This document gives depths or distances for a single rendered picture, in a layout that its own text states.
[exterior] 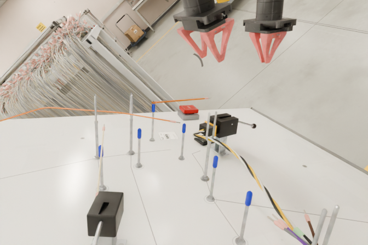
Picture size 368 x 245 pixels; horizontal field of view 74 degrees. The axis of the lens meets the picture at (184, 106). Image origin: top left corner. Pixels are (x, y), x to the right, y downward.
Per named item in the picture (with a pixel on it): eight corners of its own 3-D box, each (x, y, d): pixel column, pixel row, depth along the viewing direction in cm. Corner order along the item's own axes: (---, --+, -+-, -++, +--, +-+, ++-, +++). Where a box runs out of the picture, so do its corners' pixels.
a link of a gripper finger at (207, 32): (216, 71, 45) (203, 21, 40) (193, 64, 51) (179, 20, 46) (241, 55, 48) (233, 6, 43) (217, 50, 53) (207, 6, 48)
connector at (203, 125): (222, 131, 56) (223, 124, 56) (207, 137, 53) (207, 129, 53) (213, 127, 59) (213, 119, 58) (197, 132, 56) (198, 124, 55)
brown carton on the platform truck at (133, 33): (139, 33, 788) (131, 25, 772) (144, 32, 740) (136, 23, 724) (131, 42, 783) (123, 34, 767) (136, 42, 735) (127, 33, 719)
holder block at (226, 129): (236, 134, 58) (239, 118, 57) (218, 138, 55) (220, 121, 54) (224, 127, 62) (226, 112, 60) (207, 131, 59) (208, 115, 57)
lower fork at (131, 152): (126, 152, 56) (126, 92, 52) (134, 151, 57) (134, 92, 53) (127, 155, 55) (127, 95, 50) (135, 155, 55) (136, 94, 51)
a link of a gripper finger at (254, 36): (270, 68, 54) (274, 24, 51) (246, 63, 60) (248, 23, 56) (289, 63, 58) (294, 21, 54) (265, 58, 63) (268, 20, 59)
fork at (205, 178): (206, 175, 50) (213, 109, 45) (211, 180, 48) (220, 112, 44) (197, 177, 49) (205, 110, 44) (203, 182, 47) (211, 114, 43)
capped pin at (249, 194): (237, 246, 34) (246, 195, 31) (233, 238, 35) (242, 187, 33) (247, 246, 34) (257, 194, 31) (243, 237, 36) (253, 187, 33)
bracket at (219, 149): (229, 154, 59) (232, 135, 57) (222, 157, 58) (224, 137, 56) (217, 146, 62) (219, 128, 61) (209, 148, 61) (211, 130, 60)
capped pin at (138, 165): (136, 164, 52) (136, 126, 49) (143, 164, 52) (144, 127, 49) (134, 167, 51) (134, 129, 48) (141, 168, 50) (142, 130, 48)
